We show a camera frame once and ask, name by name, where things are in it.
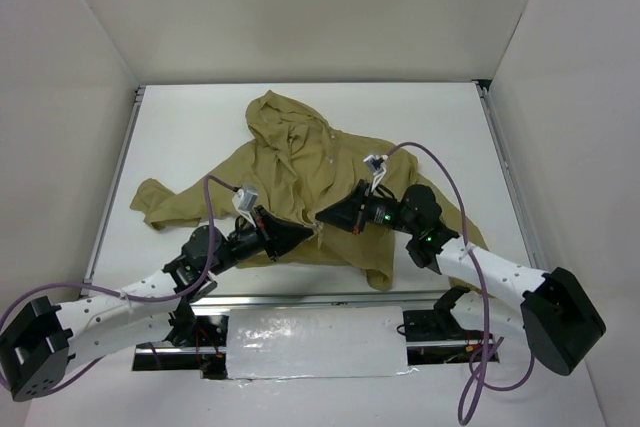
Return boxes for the khaki hooded zip jacket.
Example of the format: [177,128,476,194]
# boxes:
[128,89,489,293]

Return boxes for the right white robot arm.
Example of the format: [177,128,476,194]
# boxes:
[316,180,606,376]

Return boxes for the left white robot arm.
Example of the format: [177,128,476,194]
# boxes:
[1,207,313,402]

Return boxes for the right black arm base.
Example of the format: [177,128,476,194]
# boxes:
[396,287,483,366]

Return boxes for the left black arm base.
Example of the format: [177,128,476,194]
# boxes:
[132,303,229,380]

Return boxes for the white foil-wrapped panel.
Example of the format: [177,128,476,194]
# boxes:
[226,306,410,380]

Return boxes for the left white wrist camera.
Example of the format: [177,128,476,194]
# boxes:
[232,185,258,223]

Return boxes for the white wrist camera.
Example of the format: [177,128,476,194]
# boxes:
[363,153,388,191]
[232,185,258,223]

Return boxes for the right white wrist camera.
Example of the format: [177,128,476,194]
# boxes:
[363,153,388,191]

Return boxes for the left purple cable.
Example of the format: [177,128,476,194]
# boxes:
[0,174,241,391]

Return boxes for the purple cable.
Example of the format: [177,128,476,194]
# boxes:
[384,141,536,423]
[0,174,241,391]

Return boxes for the aluminium table frame rail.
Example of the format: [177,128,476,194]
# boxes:
[84,77,557,309]

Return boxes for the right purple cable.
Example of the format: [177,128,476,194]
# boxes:
[384,141,536,423]

